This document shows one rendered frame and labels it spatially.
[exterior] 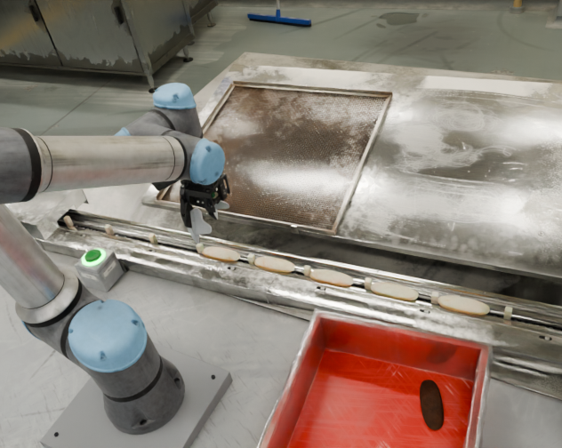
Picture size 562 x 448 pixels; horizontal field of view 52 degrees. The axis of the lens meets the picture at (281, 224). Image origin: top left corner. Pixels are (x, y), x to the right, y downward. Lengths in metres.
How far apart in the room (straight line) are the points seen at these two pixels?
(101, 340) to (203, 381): 0.25
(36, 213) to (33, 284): 0.62
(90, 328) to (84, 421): 0.25
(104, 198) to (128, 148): 0.87
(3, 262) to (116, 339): 0.21
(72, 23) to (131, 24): 0.49
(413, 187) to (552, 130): 0.36
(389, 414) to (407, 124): 0.77
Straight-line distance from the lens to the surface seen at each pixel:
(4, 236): 0.95
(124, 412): 1.10
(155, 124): 1.09
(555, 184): 1.41
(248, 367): 1.18
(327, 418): 1.09
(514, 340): 1.16
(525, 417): 1.12
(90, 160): 0.83
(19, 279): 1.00
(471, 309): 1.20
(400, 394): 1.11
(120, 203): 1.70
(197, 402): 1.13
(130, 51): 4.09
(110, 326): 0.99
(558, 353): 1.16
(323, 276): 1.26
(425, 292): 1.23
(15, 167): 0.76
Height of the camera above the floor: 1.76
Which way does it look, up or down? 40 degrees down
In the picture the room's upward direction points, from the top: 11 degrees counter-clockwise
